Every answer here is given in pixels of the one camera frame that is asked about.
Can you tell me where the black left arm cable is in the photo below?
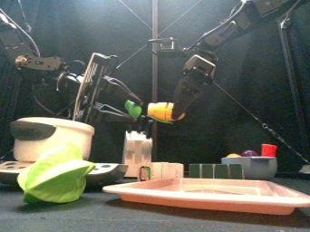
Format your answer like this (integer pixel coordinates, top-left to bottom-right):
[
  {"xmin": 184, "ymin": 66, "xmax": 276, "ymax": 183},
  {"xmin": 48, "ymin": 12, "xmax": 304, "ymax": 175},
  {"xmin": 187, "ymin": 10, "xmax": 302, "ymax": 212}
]
[{"xmin": 0, "ymin": 8, "xmax": 42, "ymax": 58}]

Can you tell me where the grey white toy stove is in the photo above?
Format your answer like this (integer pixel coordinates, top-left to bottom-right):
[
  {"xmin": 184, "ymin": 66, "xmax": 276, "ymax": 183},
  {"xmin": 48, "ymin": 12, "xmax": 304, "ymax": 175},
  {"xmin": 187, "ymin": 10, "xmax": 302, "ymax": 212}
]
[{"xmin": 0, "ymin": 159, "xmax": 129, "ymax": 188}]

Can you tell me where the thin green husk strip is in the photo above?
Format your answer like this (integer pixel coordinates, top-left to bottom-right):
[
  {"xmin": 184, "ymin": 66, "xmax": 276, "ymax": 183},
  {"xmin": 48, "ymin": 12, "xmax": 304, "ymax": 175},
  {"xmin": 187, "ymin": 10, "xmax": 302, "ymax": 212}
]
[{"xmin": 147, "ymin": 114, "xmax": 175, "ymax": 125}]

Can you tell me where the white toy castle block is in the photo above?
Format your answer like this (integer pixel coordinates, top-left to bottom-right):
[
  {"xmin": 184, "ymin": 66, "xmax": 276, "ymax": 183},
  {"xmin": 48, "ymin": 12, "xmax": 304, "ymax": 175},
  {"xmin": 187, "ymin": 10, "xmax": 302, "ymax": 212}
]
[{"xmin": 121, "ymin": 130, "xmax": 153, "ymax": 179}]

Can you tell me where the red toy cup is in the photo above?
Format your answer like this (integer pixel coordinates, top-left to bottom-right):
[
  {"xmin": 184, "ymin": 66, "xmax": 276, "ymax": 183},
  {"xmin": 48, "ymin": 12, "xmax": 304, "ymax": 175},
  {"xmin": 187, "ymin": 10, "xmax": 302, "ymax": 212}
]
[{"xmin": 260, "ymin": 143, "xmax": 278, "ymax": 158}]

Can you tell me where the vertical metal frame pole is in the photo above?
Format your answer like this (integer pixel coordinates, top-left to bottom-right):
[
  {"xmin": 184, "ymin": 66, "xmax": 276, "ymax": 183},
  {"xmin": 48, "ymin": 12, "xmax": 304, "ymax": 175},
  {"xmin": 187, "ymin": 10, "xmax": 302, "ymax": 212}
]
[{"xmin": 149, "ymin": 0, "xmax": 160, "ymax": 163}]

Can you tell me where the small green husk piece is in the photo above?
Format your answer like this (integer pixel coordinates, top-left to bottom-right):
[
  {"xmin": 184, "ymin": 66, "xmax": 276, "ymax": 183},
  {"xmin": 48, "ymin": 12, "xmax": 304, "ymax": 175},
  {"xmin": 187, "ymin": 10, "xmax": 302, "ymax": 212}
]
[{"xmin": 123, "ymin": 99, "xmax": 144, "ymax": 120}]

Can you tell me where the thin diagonal brace wire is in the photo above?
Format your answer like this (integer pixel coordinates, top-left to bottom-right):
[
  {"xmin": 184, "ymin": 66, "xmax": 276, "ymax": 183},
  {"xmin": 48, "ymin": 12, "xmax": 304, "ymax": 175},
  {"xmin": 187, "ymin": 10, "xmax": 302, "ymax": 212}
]
[
  {"xmin": 115, "ymin": 0, "xmax": 203, "ymax": 69},
  {"xmin": 117, "ymin": 0, "xmax": 310, "ymax": 166}
]

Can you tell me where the small block red green outline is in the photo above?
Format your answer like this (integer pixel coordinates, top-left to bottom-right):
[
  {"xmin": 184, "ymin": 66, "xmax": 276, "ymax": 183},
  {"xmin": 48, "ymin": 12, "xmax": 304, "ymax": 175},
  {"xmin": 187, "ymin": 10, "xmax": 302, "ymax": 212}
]
[{"xmin": 137, "ymin": 165, "xmax": 152, "ymax": 182}]

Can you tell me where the black toy knife handle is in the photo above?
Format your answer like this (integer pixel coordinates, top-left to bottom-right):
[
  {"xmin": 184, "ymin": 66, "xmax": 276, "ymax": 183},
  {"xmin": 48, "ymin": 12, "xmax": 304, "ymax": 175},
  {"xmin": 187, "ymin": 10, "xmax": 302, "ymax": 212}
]
[
  {"xmin": 145, "ymin": 119, "xmax": 155, "ymax": 140},
  {"xmin": 136, "ymin": 115, "xmax": 148, "ymax": 134}
]

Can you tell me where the slanted metal frame leg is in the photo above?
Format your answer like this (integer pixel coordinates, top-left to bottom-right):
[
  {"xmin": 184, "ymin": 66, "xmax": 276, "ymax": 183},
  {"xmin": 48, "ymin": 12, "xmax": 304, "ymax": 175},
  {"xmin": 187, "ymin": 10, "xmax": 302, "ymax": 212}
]
[{"xmin": 278, "ymin": 14, "xmax": 310, "ymax": 166}]

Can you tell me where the black clamp on pole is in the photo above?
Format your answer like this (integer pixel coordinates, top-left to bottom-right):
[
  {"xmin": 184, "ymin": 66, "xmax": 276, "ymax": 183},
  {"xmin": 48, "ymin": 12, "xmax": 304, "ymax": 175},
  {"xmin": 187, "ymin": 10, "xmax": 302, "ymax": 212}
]
[{"xmin": 147, "ymin": 37, "xmax": 179, "ymax": 57}]

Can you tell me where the white toy pot grey handle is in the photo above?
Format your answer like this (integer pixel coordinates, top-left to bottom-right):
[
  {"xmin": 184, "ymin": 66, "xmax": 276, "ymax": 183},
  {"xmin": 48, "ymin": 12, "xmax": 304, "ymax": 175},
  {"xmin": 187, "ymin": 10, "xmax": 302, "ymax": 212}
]
[{"xmin": 8, "ymin": 116, "xmax": 97, "ymax": 163}]

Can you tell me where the pink plastic tray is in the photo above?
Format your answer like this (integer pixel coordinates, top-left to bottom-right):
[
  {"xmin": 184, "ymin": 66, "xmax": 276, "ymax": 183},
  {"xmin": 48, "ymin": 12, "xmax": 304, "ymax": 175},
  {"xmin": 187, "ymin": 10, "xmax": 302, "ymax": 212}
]
[{"xmin": 101, "ymin": 177, "xmax": 310, "ymax": 216}]

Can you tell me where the beige toy block row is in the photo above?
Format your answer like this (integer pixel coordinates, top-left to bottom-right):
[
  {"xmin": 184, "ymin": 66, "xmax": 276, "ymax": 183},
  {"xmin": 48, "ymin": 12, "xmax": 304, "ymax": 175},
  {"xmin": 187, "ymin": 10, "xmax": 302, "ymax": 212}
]
[{"xmin": 149, "ymin": 161, "xmax": 185, "ymax": 179}]

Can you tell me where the yellow toy corn cob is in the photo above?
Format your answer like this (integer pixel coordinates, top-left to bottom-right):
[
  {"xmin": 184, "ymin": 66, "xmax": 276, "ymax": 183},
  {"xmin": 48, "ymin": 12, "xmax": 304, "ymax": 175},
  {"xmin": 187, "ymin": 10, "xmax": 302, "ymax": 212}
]
[{"xmin": 145, "ymin": 101, "xmax": 187, "ymax": 122}]

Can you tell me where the purple toy ball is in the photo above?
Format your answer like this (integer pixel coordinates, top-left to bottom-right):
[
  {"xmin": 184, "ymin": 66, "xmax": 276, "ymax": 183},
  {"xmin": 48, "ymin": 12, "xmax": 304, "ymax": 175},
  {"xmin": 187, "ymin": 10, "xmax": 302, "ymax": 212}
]
[{"xmin": 239, "ymin": 149, "xmax": 260, "ymax": 158}]

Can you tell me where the dark green block row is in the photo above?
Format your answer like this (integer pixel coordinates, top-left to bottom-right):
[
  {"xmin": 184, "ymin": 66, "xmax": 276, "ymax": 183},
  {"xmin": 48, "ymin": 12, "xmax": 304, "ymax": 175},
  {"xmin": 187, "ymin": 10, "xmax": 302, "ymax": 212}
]
[{"xmin": 187, "ymin": 163, "xmax": 244, "ymax": 180}]

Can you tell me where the grey toy bowl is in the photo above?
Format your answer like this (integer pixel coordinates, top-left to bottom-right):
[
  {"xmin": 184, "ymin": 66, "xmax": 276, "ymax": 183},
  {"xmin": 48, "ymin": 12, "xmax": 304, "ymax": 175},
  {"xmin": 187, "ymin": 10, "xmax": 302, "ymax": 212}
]
[{"xmin": 220, "ymin": 156, "xmax": 279, "ymax": 181}]

